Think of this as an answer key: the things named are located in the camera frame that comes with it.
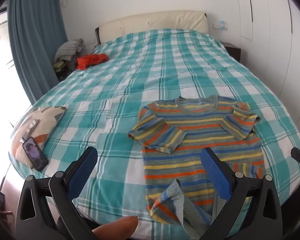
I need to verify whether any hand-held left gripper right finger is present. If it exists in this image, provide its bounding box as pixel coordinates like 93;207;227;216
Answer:
201;147;283;240

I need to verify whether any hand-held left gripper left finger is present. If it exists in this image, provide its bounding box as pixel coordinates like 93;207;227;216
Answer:
15;146;98;240

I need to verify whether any striped knit t-shirt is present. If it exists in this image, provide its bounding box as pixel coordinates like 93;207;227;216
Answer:
127;95;264;205

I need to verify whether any pile of grey clothes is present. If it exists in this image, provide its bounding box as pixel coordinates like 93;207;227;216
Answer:
54;38;85;80

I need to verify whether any person's left hand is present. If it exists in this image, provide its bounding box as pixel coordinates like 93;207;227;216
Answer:
92;216;139;240

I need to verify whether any black smartphone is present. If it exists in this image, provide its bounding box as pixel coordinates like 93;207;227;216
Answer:
22;137;49;172

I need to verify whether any patterned beige pillow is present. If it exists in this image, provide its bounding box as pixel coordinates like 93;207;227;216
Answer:
9;106;67;168

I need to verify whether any teal plaid blanket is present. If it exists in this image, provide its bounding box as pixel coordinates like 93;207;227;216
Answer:
9;29;300;240

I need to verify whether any red-orange cloth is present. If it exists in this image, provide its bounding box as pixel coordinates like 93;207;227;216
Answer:
76;53;110;71

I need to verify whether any window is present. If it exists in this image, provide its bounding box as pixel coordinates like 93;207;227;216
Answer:
0;10;33;180

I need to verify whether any dark wooden nightstand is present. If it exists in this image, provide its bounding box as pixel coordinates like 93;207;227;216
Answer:
224;41;242;62

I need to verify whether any white wardrobe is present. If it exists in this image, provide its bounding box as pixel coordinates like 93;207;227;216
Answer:
234;0;300;140

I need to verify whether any teal curtain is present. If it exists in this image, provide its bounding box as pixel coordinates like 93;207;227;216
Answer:
7;0;69;105

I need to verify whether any cream padded headboard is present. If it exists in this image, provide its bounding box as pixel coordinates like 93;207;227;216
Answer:
95;10;209;46

